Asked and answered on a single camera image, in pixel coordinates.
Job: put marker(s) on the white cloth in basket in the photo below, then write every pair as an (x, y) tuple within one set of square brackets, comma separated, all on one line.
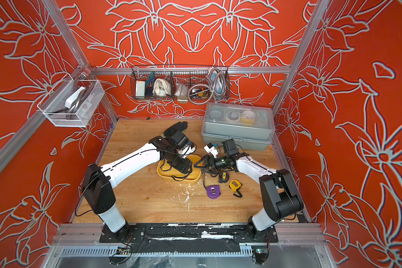
[(162, 88)]

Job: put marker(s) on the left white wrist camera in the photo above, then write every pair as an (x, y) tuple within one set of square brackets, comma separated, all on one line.
[(189, 148)]

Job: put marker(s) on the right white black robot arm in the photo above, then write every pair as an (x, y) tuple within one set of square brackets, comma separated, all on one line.
[(280, 195)]

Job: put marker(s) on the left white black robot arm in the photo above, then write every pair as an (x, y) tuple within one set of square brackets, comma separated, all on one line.
[(99, 181)]

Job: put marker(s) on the grey plastic lidded toolbox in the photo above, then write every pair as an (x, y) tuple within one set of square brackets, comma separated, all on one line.
[(250, 127)]

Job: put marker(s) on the small black yellow tape measure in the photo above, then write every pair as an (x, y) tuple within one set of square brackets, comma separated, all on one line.
[(223, 177)]

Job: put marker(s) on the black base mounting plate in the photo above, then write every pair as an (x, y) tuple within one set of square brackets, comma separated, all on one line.
[(235, 232)]

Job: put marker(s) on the yellow plastic storage tray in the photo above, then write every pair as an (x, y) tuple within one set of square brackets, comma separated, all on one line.
[(165, 171)]

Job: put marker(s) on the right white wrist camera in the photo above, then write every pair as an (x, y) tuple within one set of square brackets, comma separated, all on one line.
[(211, 149)]

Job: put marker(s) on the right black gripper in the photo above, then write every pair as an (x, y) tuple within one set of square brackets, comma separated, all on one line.
[(209, 159)]

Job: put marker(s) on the black green work glove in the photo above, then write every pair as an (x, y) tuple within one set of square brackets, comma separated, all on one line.
[(180, 126)]

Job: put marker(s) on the white wire side basket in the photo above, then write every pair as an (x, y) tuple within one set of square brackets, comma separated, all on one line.
[(53, 107)]

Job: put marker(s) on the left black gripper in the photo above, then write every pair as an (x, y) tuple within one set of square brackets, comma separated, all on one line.
[(186, 167)]

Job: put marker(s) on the purple tape measure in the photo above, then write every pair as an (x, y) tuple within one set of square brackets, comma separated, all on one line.
[(213, 191)]

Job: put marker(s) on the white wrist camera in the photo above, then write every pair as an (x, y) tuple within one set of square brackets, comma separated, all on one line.
[(211, 149), (189, 148)]

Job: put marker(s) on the black wire wall basket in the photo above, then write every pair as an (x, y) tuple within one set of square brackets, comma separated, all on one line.
[(197, 85)]

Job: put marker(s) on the white adapter in side basket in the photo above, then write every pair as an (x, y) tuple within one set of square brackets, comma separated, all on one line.
[(70, 101)]

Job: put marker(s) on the white box in basket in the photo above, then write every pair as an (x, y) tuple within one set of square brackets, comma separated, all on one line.
[(140, 89)]

